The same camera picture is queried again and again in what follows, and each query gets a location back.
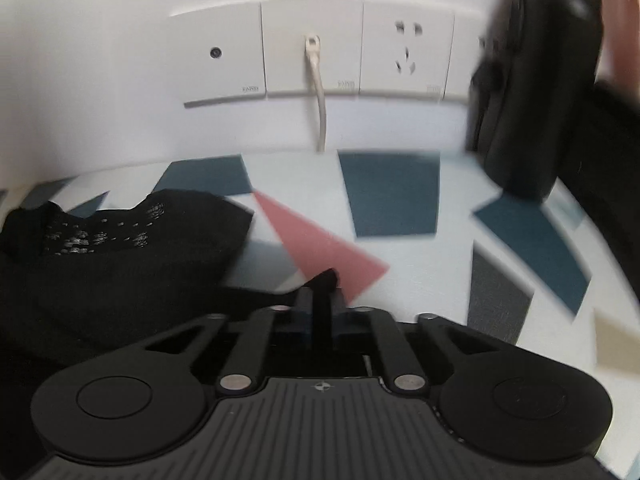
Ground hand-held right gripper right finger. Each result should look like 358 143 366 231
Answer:
332 304 517 394

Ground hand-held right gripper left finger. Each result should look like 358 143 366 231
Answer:
132 304 314 395

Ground black garment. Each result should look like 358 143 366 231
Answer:
0 188 342 392

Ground black water bottle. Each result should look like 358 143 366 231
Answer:
465 0 609 202

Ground pink container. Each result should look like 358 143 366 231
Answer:
599 0 640 85

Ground white cable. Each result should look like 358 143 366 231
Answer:
303 33 329 154

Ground white wall plate with hole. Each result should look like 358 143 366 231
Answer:
169 2 267 109

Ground white power wall socket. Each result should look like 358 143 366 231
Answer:
444 12 496 107
359 0 457 102

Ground white network wall socket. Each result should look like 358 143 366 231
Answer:
260 0 365 99

